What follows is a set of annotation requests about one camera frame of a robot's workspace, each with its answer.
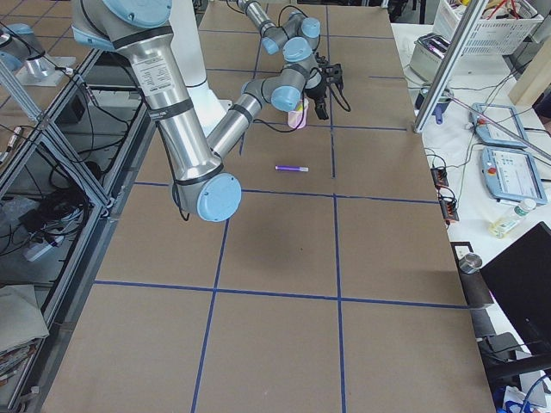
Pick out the steel cup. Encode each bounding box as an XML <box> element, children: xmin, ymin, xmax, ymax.
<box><xmin>458</xmin><ymin>252</ymin><xmax>483</xmax><ymax>274</ymax></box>

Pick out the white plastic basket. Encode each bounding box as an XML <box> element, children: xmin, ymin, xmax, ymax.
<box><xmin>433</xmin><ymin>1</ymin><xmax>543</xmax><ymax>55</ymax></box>

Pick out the purple highlighter pen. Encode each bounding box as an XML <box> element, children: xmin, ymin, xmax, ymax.
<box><xmin>275</xmin><ymin>165</ymin><xmax>309</xmax><ymax>173</ymax></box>

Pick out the aluminium frame post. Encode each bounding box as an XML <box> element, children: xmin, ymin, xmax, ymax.
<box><xmin>413</xmin><ymin>0</ymin><xmax>486</xmax><ymax>133</ymax></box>

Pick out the teach pendant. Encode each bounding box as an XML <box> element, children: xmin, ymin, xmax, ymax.
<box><xmin>481</xmin><ymin>146</ymin><xmax>548</xmax><ymax>206</ymax></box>
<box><xmin>470</xmin><ymin>102</ymin><xmax>529</xmax><ymax>148</ymax></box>

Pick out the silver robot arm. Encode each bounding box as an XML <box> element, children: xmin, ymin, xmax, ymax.
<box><xmin>72</xmin><ymin>1</ymin><xmax>326</xmax><ymax>222</ymax></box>
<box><xmin>236</xmin><ymin>1</ymin><xmax>321</xmax><ymax>55</ymax></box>

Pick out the black monitor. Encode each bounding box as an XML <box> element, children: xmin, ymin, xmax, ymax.
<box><xmin>481</xmin><ymin>222</ymin><xmax>550</xmax><ymax>352</ymax></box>

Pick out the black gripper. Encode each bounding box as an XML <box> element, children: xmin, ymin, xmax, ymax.
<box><xmin>305</xmin><ymin>68</ymin><xmax>329</xmax><ymax>120</ymax></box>

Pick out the small clear bottle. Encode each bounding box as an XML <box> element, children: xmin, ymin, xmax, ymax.
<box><xmin>489</xmin><ymin>199</ymin><xmax>536</xmax><ymax>238</ymax></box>

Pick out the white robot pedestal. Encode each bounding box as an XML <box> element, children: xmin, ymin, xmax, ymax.
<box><xmin>169</xmin><ymin>0</ymin><xmax>232</xmax><ymax>136</ymax></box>

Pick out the upper teach pendant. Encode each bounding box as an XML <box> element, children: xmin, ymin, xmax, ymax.
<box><xmin>470</xmin><ymin>102</ymin><xmax>529</xmax><ymax>148</ymax></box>

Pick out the white power strip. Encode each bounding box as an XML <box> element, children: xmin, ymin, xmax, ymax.
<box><xmin>23</xmin><ymin>234</ymin><xmax>65</xmax><ymax>262</ymax></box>

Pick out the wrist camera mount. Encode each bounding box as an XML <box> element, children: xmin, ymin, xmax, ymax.
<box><xmin>315</xmin><ymin>52</ymin><xmax>344</xmax><ymax>87</ymax></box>

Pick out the lower teach pendant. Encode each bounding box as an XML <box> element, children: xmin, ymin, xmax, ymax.
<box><xmin>481</xmin><ymin>146</ymin><xmax>548</xmax><ymax>206</ymax></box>

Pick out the pink mesh pen holder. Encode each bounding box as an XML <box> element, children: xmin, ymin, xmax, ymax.
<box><xmin>287</xmin><ymin>108</ymin><xmax>308</xmax><ymax>130</ymax></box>

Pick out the aluminium side frame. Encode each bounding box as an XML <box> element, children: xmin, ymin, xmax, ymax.
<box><xmin>1</xmin><ymin>51</ymin><xmax>154</xmax><ymax>412</ymax></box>

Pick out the silver toaster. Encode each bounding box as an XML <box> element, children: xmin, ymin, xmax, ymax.
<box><xmin>409</xmin><ymin>33</ymin><xmax>450</xmax><ymax>82</ymax></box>

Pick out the orange terminal block strip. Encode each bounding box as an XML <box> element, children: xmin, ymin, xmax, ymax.
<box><xmin>430</xmin><ymin>166</ymin><xmax>460</xmax><ymax>225</ymax></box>

